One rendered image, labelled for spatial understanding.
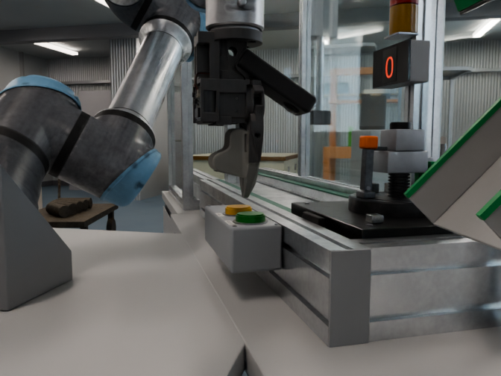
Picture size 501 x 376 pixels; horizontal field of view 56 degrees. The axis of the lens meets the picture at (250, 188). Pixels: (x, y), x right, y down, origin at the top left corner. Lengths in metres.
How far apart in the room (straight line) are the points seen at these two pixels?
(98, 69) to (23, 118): 10.76
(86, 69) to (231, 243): 11.13
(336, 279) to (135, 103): 0.52
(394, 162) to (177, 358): 0.38
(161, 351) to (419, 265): 0.29
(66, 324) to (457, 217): 0.44
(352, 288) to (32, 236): 0.42
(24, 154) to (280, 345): 0.44
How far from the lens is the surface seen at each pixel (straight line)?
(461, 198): 0.49
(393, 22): 0.93
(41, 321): 0.63
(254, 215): 0.62
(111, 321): 0.60
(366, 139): 0.67
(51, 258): 0.73
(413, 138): 0.69
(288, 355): 0.49
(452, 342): 0.56
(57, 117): 0.78
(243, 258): 0.61
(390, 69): 0.92
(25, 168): 0.72
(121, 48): 8.86
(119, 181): 0.78
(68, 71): 11.91
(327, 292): 0.50
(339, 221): 0.60
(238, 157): 0.60
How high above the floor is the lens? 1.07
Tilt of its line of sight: 6 degrees down
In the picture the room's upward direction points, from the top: straight up
